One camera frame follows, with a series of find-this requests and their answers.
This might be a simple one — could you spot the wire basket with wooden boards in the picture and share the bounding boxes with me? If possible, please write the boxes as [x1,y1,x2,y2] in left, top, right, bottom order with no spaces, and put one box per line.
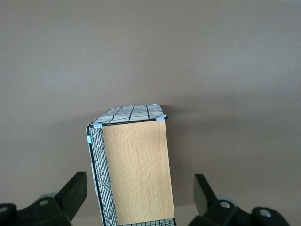
[84,103,176,226]

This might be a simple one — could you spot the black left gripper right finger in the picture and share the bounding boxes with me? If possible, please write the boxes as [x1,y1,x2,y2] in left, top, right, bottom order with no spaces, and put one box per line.
[189,173,292,226]

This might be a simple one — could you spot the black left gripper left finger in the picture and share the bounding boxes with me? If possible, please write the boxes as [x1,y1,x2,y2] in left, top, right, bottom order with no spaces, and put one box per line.
[0,171,88,226]

